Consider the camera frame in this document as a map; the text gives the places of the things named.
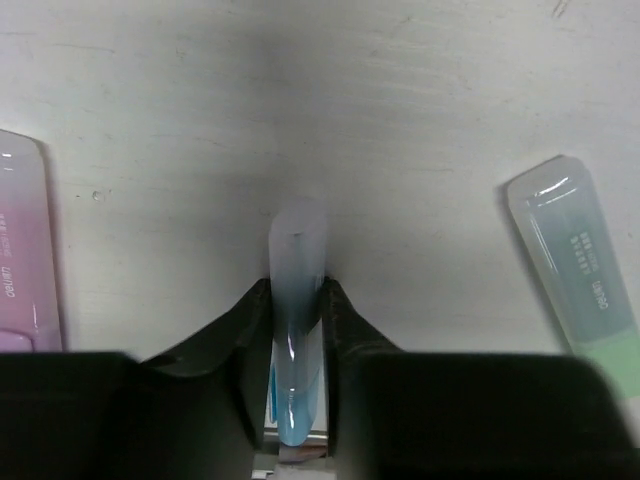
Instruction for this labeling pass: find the blue highlighter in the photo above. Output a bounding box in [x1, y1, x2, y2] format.
[268, 197, 328, 447]

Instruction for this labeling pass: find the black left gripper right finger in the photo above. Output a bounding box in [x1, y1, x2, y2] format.
[323, 279, 639, 479]

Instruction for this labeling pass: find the pink highlighter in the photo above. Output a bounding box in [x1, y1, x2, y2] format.
[1, 131, 62, 352]

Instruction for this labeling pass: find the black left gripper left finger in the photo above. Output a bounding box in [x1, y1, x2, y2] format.
[1, 279, 272, 479]

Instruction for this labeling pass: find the green highlighter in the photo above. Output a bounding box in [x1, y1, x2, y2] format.
[506, 155, 639, 398]

